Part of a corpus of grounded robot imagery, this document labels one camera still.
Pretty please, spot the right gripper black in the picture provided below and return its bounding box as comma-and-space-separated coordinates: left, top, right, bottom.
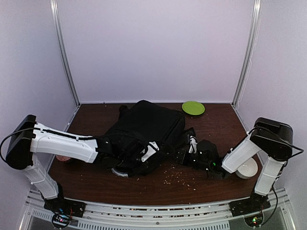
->
169, 149, 212, 172

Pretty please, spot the black student backpack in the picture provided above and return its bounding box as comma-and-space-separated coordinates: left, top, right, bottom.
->
100, 100, 196, 178

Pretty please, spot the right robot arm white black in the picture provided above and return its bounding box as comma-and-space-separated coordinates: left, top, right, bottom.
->
174, 117, 294, 212

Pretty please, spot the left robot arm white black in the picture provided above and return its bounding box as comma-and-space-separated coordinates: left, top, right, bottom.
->
1, 115, 125, 213

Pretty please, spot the green plate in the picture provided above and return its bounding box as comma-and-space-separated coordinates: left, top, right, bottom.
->
182, 101, 205, 115

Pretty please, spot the white bowl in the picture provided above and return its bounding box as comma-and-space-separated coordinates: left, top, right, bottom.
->
236, 158, 258, 179

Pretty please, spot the red patterned small bowl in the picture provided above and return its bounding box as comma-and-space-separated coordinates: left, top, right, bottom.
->
56, 155, 72, 163

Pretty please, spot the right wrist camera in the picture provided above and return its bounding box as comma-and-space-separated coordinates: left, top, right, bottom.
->
188, 136, 198, 154

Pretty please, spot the front aluminium rail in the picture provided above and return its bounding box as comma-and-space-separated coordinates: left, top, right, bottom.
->
20, 189, 295, 230

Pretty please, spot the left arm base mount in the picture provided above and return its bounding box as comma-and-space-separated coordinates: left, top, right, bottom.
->
41, 184, 86, 230

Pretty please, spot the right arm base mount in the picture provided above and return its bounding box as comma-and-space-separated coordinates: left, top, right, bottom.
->
229, 192, 271, 228

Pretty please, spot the right aluminium frame post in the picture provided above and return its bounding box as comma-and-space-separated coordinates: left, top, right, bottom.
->
232, 0, 262, 108

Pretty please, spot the aluminium frame post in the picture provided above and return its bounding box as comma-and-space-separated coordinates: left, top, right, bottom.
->
232, 0, 262, 108
50, 0, 81, 106

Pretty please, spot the left aluminium frame post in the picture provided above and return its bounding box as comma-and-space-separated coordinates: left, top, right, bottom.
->
50, 0, 81, 106

